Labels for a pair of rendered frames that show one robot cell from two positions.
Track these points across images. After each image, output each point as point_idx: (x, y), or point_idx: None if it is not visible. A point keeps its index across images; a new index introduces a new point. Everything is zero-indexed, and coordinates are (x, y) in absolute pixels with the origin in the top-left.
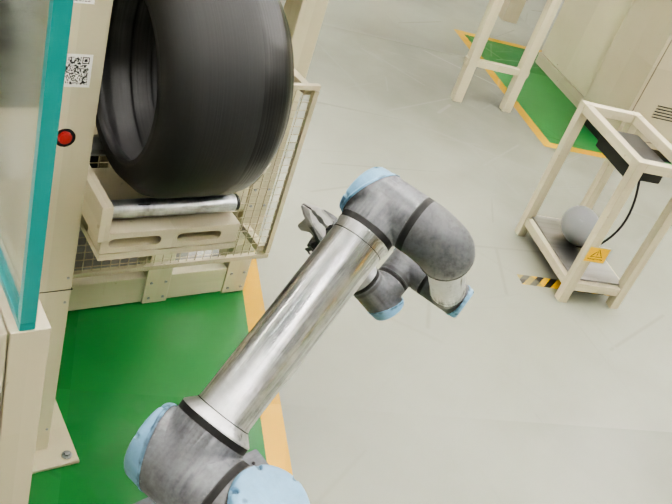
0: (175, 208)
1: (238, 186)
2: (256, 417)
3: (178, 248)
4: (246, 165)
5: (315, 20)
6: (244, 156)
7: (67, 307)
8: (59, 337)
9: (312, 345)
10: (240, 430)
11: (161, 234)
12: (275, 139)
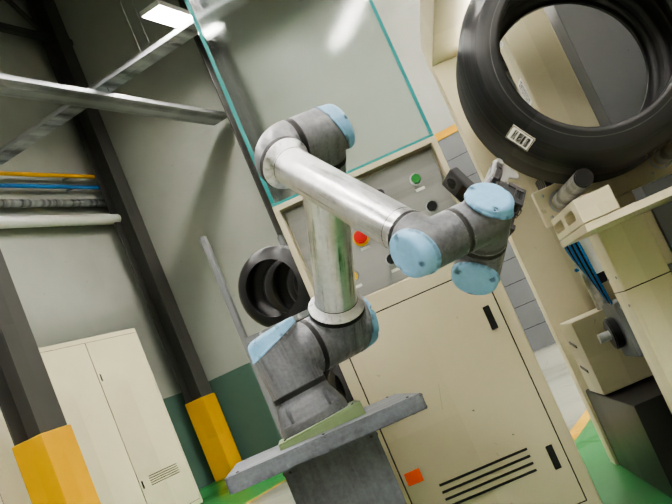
0: (561, 191)
1: (516, 155)
2: (315, 296)
3: (572, 233)
4: (486, 132)
5: None
6: (478, 124)
7: (634, 312)
8: (650, 348)
9: (310, 246)
10: (313, 302)
11: (560, 218)
12: (473, 100)
